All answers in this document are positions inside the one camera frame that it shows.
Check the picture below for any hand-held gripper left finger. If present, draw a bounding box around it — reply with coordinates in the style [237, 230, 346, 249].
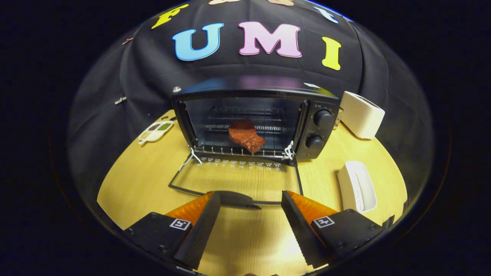
[123, 192, 222, 270]

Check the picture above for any red meat piece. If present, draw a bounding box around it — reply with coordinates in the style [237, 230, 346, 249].
[228, 119, 266, 154]

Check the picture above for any white pop-up toaster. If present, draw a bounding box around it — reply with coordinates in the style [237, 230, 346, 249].
[340, 91, 386, 140]

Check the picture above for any white food tray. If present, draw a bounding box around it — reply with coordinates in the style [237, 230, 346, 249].
[338, 161, 377, 214]

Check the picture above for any white divided spice dish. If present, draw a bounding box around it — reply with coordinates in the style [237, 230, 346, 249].
[138, 120, 175, 145]

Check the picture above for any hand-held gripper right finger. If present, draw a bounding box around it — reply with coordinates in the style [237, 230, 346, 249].
[281, 190, 395, 269]

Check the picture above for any black toaster oven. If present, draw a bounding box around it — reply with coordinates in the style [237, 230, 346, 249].
[168, 76, 341, 210]

